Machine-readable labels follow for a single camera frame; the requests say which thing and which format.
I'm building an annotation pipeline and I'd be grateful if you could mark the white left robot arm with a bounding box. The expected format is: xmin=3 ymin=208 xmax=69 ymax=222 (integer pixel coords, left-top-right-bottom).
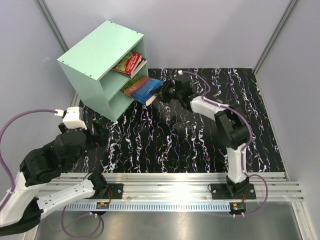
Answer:
xmin=0 ymin=123 xmax=108 ymax=236

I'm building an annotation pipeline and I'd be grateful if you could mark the white slotted cable duct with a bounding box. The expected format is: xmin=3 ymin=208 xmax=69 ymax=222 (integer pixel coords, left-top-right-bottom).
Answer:
xmin=65 ymin=201 xmax=231 ymax=212

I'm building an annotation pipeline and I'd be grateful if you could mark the mint green wooden shelf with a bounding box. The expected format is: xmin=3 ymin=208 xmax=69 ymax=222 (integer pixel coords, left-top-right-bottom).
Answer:
xmin=57 ymin=20 xmax=147 ymax=122

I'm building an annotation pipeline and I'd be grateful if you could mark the black marbled table mat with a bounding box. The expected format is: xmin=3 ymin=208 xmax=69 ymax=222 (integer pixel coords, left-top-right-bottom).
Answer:
xmin=71 ymin=68 xmax=285 ymax=173

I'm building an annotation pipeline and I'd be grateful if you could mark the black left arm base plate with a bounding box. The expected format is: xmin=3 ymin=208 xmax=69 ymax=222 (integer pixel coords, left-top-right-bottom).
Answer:
xmin=101 ymin=183 xmax=124 ymax=200

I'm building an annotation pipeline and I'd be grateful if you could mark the red paperback book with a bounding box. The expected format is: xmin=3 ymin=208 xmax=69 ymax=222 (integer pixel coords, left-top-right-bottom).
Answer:
xmin=112 ymin=51 xmax=142 ymax=76

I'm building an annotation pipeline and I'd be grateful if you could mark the purple treehouse book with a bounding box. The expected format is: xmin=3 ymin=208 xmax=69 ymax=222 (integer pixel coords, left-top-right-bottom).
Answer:
xmin=121 ymin=76 xmax=140 ymax=92

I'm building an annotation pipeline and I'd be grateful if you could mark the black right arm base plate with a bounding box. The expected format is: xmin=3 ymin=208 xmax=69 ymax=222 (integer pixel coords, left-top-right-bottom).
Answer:
xmin=209 ymin=183 xmax=257 ymax=200

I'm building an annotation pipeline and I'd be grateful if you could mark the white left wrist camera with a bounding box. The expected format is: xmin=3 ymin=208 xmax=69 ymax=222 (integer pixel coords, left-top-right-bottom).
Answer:
xmin=54 ymin=106 xmax=88 ymax=130

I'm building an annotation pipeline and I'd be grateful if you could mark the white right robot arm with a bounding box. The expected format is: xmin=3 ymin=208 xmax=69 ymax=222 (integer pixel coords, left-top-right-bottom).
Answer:
xmin=151 ymin=74 xmax=256 ymax=201

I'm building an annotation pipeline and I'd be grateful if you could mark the aluminium mounting rail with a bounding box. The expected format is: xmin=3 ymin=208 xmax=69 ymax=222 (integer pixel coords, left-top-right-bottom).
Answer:
xmin=32 ymin=172 xmax=306 ymax=204

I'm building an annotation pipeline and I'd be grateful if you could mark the blue paperback book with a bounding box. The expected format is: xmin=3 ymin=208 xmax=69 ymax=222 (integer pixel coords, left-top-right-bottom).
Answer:
xmin=123 ymin=76 xmax=164 ymax=106

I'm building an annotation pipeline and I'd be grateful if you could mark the black paperback book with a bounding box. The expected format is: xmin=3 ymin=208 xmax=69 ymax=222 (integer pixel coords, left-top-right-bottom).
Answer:
xmin=129 ymin=58 xmax=147 ymax=79

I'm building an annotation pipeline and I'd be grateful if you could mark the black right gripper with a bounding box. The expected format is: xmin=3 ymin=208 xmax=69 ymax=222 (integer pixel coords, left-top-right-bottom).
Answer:
xmin=149 ymin=79 xmax=182 ymax=104

